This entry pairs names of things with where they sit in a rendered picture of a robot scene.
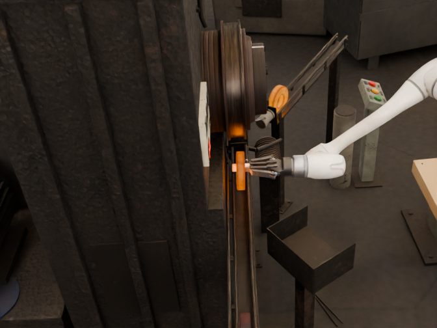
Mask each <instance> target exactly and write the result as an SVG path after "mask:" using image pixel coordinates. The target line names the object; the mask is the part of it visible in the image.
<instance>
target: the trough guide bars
mask: <svg viewBox="0 0 437 328"><path fill-rule="evenodd" d="M337 35H338V33H336V34H335V35H334V36H333V37H332V38H331V39H330V41H329V42H328V43H327V44H326V45H325V46H324V47H323V48H322V50H320V52H318V54H316V56H315V57H314V58H313V59H312V60H311V61H310V62H309V63H308V65H307V66H306V67H305V68H304V69H303V70H302V71H301V72H300V73H299V75H298V76H296V78H294V80H293V81H292V82H291V83H290V84H289V85H288V86H287V89H288V92H289V91H290V90H291V91H292V90H293V89H294V88H293V87H294V85H295V84H296V83H297V82H298V81H299V80H300V78H301V77H302V76H303V75H304V74H305V73H306V72H307V71H308V70H309V69H310V68H311V67H312V66H313V67H314V66H315V62H316V61H317V60H318V59H319V58H320V56H321V55H322V54H323V53H324V52H325V51H326V50H327V49H328V48H329V47H330V46H331V45H332V44H335V43H336V39H337V38H338V36H337ZM347 37H348V35H346V36H345V37H344V38H343V40H342V41H341V42H340V43H339V44H338V45H337V46H336V47H335V48H334V49H333V50H332V52H331V53H330V54H329V55H328V56H327V57H326V59H325V60H324V61H323V62H322V63H321V64H320V65H319V66H318V67H317V68H316V69H315V71H314V72H313V73H312V74H311V75H310V76H309V78H307V80H305V82H304V83H303V84H302V85H301V86H300V87H299V88H298V90H297V91H296V92H295V93H294V94H293V95H292V97H290V99H288V101H287V102H286V103H285V104H284V105H283V106H282V108H281V109H280V110H279V111H278V112H277V119H278V118H279V121H280V122H281V121H282V113H283V112H284V111H285V110H286V109H287V108H288V107H289V106H290V105H291V103H292V102H293V101H294V100H295V98H296V97H297V96H298V95H299V94H300V93H301V92H302V94H303V95H305V93H306V91H305V88H306V86H307V85H308V84H309V83H310V81H311V80H312V79H313V78H314V77H315V76H316V75H317V74H318V73H319V72H320V71H321V69H322V68H323V67H324V70H326V69H327V65H326V64H327V62H328V61H329V60H330V59H331V58H332V57H333V56H334V55H335V54H336V52H337V51H338V50H339V49H340V48H341V46H342V45H343V44H344V47H345V48H346V47H347V40H348V38H347Z"/></svg>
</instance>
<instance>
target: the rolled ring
mask: <svg viewBox="0 0 437 328"><path fill-rule="evenodd" d="M240 328H251V321H250V313H249V312H245V313H240Z"/></svg>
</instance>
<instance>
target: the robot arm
mask: <svg viewBox="0 0 437 328"><path fill-rule="evenodd" d="M428 96H430V97H432V98H435V99H436V100H437V58H435V59H433V60H431V61H429V62H428V63H427V64H425V65H423V66H422V67H421V68H420V69H419V70H417V71H416V72H414V73H413V74H412V76H411V77H410V78H409V79H408V80H407V81H405V83H404V84H403V85H402V87H401V88H400V89H399V90H398V91H397V92H396V93H395V94H394V95H393V96H392V97H391V99H390V100H388V101H387V102H386V103H385V104H384V105H383V106H382V107H380V108H379V109H377V110H376V111H375V112H374V113H372V114H370V115H369V116H368V117H366V118H365V119H363V120H362V121H361V122H359V123H357V124H356V125H355V126H353V127H352V128H351V129H349V130H347V131H346V132H345V133H343V134H341V135H340V136H339V137H337V138H336V139H334V140H333V141H331V142H329V143H327V144H323V143H321V144H319V145H317V146H316V147H314V148H312V149H311V150H310V151H308V152H306V154H305V155H299V156H293V157H292V159H291V157H283V158H282V159H275V158H273V155H270V156H267V157H261V158H256V159H251V160H250V163H245V172H250V173H251V175H252V176H260V177H266V178H272V179H273V180H274V179H275V178H276V176H277V175H280V174H282V176H291V175H293V177H294V178H313V179H331V178H337V177H339V176H342V175H343V174H344V172H345V168H346V164H345V159H344V157H343V156H341V155H339V153H340V152H341V151H342V150H343V149H344V148H346V147H347V146H348V145H350V144H351V143H353V142H354V141H356V140H358V139H359V138H361V137H363V136H364V135H366V134H368V133H369V132H371V131H373V130H375V129H376V128H378V127H379V126H381V125H383V124H384V123H386V122H387V121H389V120H390V119H392V118H393V117H395V116H397V115H398V114H399V113H401V112H403V111H404V110H406V109H408V108H409V107H411V106H413V105H415V104H417V103H419V102H420V101H422V100H424V99H425V98H427V97H428Z"/></svg>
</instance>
